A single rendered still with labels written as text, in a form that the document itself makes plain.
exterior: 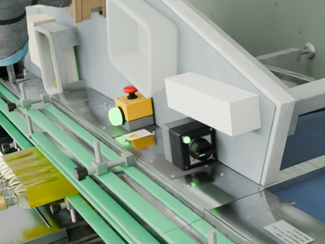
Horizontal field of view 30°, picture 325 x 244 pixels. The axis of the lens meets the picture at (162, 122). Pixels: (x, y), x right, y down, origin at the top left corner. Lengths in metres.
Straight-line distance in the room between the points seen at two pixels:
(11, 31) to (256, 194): 0.79
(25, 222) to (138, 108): 0.50
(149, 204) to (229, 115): 0.24
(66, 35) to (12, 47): 0.30
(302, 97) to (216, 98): 0.16
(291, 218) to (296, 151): 0.32
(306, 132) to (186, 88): 0.37
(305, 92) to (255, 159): 0.15
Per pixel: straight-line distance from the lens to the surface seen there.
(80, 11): 1.59
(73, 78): 1.91
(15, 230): 1.72
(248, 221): 1.02
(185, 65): 1.27
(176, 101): 1.21
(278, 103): 1.03
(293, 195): 1.14
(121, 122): 1.46
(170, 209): 1.12
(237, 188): 1.13
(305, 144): 1.35
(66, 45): 1.88
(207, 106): 1.10
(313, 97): 1.14
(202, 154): 1.18
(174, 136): 1.20
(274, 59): 2.03
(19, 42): 1.62
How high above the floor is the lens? 1.33
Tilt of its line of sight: 23 degrees down
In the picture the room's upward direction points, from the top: 106 degrees counter-clockwise
